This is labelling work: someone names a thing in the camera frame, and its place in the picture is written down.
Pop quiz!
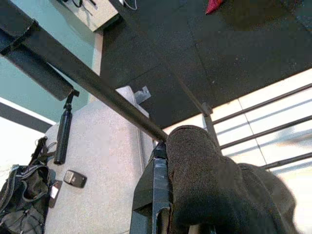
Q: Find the small black remote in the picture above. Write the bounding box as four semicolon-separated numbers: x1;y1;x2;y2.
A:
63;170;88;189

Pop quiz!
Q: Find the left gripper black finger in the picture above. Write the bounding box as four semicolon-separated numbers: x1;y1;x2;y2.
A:
130;140;174;234

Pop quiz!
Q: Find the red draped cloth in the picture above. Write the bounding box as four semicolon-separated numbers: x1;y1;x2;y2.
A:
205;0;224;15

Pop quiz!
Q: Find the grey upholstered bench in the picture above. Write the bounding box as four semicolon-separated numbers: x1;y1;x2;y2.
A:
43;86;156;234

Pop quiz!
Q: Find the black tripod stick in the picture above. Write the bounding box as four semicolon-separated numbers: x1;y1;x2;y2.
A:
53;89;80;165

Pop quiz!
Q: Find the black metal clothes rack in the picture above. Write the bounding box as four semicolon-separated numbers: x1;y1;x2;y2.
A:
0;14;312;171

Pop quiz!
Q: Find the small grey bracket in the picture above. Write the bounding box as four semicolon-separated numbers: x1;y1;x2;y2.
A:
133;85;152;103

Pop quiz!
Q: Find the black white-printed garment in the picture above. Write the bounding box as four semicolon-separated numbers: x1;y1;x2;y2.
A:
165;124;303;234

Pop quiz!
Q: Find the black rubber floor mat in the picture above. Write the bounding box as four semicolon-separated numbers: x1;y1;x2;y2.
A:
101;0;312;129

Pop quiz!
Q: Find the black backpack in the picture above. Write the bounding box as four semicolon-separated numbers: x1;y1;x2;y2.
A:
0;136;57;234

